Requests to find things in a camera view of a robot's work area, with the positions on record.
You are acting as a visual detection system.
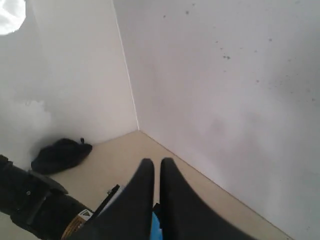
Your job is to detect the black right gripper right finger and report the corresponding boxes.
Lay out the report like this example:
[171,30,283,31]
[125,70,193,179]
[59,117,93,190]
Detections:
[159,157,253,240]

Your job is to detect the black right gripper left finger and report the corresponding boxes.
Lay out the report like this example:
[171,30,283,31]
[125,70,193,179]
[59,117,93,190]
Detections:
[74,158,155,240]

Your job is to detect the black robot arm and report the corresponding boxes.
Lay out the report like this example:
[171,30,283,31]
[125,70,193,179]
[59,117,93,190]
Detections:
[0,156,250,240]

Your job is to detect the black cloth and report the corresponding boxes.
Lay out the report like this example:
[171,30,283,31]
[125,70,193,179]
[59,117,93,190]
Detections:
[31,138,93,175]

